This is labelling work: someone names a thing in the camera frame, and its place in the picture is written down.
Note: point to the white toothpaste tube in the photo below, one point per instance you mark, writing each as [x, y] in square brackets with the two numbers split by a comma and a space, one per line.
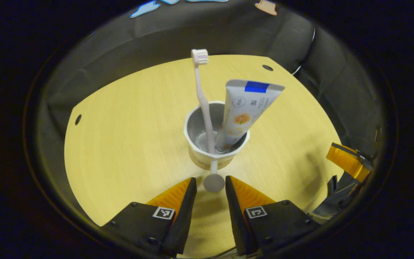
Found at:
[244, 108]

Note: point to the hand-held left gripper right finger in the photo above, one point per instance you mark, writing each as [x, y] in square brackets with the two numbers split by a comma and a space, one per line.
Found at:
[237, 223]

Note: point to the light wooden desktop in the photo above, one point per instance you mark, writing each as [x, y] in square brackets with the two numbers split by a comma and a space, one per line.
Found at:
[128, 126]

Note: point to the black backdrop cloth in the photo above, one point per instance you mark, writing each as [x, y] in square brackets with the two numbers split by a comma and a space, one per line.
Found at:
[156, 36]

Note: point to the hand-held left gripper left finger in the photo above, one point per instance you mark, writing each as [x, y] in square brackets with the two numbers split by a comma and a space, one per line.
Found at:
[183, 219]

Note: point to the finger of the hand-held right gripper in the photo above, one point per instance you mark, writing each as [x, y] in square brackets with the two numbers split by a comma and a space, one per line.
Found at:
[347, 162]

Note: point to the pale pink toothbrush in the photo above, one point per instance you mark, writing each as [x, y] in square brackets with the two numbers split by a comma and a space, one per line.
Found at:
[199, 57]

